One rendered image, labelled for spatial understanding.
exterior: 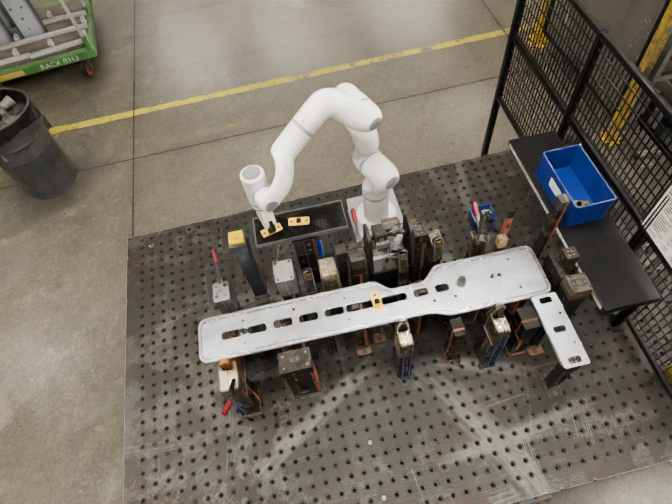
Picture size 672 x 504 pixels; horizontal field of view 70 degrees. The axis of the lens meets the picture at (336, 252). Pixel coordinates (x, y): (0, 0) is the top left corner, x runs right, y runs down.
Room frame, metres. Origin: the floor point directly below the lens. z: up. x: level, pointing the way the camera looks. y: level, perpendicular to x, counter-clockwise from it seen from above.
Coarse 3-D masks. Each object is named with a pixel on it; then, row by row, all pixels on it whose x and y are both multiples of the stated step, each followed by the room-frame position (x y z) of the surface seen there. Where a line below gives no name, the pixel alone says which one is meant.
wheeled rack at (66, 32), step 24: (72, 0) 4.91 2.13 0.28; (48, 24) 4.56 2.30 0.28; (72, 24) 4.48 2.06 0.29; (0, 48) 4.25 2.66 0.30; (24, 48) 4.23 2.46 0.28; (48, 48) 4.11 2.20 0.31; (72, 48) 4.10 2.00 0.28; (96, 48) 4.16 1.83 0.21; (0, 72) 3.93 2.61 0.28; (24, 72) 3.93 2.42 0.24
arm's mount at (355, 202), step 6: (390, 192) 1.52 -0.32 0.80; (354, 198) 1.52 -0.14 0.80; (360, 198) 1.51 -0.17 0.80; (390, 198) 1.48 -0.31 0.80; (348, 204) 1.49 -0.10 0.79; (354, 204) 1.48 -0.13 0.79; (360, 204) 1.48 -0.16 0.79; (396, 204) 1.44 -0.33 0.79; (348, 210) 1.52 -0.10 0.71; (396, 210) 1.41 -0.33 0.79; (396, 216) 1.37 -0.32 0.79; (402, 216) 1.36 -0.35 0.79; (402, 222) 1.33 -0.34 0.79; (354, 228) 1.37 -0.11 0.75; (360, 228) 1.34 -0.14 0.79; (402, 228) 1.30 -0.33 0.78; (360, 234) 1.30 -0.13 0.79; (372, 240) 1.29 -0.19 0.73
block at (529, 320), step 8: (520, 312) 0.70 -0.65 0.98; (528, 312) 0.69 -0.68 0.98; (512, 320) 0.70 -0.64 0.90; (520, 320) 0.67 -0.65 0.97; (528, 320) 0.66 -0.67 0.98; (536, 320) 0.66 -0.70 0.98; (512, 328) 0.69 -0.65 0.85; (520, 328) 0.65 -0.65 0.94; (528, 328) 0.63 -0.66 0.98; (536, 328) 0.63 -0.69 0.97; (512, 336) 0.67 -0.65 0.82; (520, 336) 0.63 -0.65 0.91; (528, 336) 0.63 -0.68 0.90; (512, 344) 0.65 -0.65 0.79; (520, 344) 0.64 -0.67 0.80; (512, 352) 0.63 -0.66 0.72; (520, 352) 0.63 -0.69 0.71
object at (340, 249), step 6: (336, 246) 1.05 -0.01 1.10; (342, 246) 1.05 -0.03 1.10; (336, 252) 1.03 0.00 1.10; (342, 252) 1.02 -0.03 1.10; (336, 258) 1.02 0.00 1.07; (342, 258) 1.02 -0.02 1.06; (342, 264) 1.02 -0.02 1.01; (342, 270) 1.02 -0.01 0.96; (348, 270) 1.02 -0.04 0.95; (342, 276) 1.02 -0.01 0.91; (348, 276) 1.02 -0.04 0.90; (342, 282) 1.02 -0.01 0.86; (348, 282) 1.02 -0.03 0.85
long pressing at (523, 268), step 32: (480, 256) 0.95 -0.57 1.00; (512, 256) 0.93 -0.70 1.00; (352, 288) 0.91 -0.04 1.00; (384, 288) 0.88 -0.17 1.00; (416, 288) 0.86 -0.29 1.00; (480, 288) 0.82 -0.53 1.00; (512, 288) 0.79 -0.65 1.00; (544, 288) 0.77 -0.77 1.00; (224, 320) 0.86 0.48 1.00; (256, 320) 0.84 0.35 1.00; (320, 320) 0.79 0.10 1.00; (352, 320) 0.77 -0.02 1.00; (384, 320) 0.75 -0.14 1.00; (224, 352) 0.73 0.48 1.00; (256, 352) 0.71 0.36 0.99
